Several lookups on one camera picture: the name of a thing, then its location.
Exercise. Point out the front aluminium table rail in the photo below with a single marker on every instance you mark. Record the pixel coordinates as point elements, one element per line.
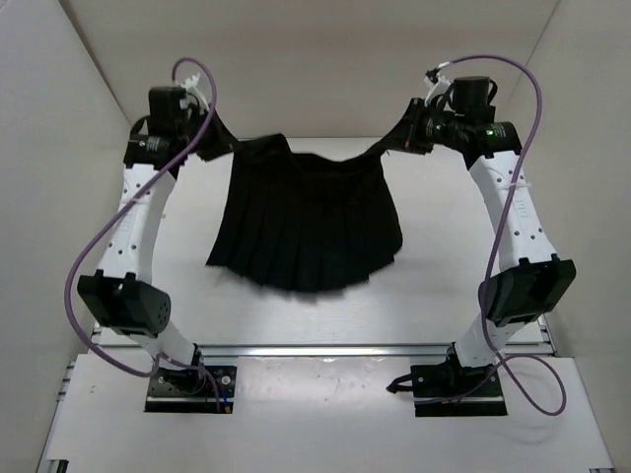
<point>324,351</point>

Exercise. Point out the black pleated skirt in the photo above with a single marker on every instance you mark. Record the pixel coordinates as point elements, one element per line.
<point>299,222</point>

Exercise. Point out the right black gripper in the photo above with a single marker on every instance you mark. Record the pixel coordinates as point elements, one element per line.
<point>420,110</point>

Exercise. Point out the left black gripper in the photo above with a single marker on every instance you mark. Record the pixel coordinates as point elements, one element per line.
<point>195,109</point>

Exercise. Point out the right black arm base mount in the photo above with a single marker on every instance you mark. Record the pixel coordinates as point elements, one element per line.
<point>449,390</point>

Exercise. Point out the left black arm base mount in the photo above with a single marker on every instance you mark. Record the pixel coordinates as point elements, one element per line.
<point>208,388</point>

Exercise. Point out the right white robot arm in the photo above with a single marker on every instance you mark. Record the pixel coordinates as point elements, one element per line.
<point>529,278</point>

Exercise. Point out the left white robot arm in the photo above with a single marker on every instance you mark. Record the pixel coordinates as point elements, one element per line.
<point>120,294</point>

